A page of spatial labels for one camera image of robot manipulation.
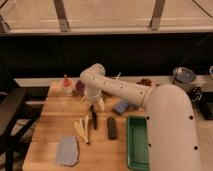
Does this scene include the black chair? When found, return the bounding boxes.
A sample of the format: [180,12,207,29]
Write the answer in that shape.
[0,88,39,171]

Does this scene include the dark round object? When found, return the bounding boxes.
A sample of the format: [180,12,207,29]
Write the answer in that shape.
[189,87,202,102]

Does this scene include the dark red toy item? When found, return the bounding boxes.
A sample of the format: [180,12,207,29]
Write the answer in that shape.
[137,79,152,86]

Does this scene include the green tray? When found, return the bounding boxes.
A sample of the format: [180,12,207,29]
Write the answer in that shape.
[126,116,150,171]

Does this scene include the black rectangular block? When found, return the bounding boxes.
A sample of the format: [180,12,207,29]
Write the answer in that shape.
[107,117,117,140]

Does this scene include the metal pot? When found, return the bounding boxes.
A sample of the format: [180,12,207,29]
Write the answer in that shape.
[172,67,196,90]

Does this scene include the grey blue cloth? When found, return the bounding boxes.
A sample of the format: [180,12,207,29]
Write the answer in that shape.
[55,136,79,167]

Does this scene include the black handled brush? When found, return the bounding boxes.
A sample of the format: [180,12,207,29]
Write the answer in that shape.
[90,105,97,130]

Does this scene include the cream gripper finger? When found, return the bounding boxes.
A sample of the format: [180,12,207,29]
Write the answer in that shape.
[98,98,105,111]
[81,95,88,102]

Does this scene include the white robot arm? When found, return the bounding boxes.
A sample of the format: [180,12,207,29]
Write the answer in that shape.
[80,63,202,171]

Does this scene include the red bowl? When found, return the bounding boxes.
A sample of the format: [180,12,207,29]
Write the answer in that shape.
[102,91,114,98]

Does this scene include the purple bowl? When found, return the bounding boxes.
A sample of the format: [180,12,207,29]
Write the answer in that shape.
[76,80,85,96]

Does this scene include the blue sponge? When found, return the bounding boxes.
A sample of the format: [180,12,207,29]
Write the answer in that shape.
[113,100,129,115]

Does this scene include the white bottle with orange cap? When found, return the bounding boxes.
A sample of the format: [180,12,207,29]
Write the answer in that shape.
[62,75,73,95]

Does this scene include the cream wooden tongs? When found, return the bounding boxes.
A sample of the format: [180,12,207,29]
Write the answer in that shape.
[73,115,90,145]

